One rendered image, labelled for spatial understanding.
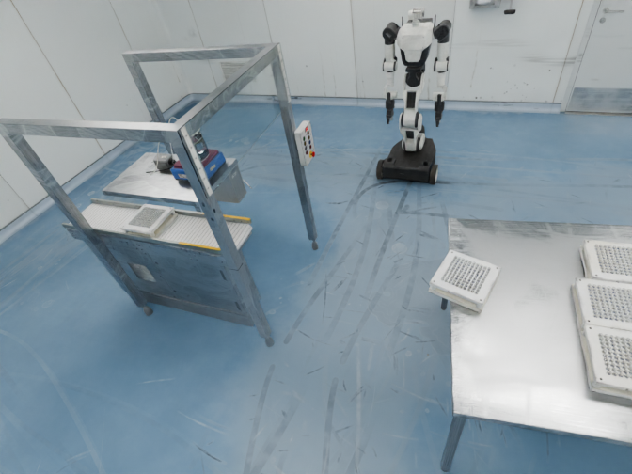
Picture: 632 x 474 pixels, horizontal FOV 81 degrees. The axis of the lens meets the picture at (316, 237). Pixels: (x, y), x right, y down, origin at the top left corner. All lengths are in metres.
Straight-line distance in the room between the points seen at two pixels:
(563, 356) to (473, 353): 0.34
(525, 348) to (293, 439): 1.38
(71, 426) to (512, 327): 2.70
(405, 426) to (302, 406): 0.62
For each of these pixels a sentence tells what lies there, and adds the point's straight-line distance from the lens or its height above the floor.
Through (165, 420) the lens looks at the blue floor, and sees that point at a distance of 2.79.
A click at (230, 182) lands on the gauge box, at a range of 2.06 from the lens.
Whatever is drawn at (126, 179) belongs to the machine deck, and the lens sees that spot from 2.27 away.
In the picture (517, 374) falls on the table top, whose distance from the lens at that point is 1.72.
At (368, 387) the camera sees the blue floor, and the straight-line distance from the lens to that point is 2.52.
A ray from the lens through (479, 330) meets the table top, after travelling 1.79.
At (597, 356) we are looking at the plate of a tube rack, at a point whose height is 0.89.
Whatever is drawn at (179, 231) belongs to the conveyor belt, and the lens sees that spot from 2.47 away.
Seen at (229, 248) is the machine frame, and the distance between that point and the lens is 2.00.
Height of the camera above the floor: 2.29
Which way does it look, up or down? 43 degrees down
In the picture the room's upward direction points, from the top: 11 degrees counter-clockwise
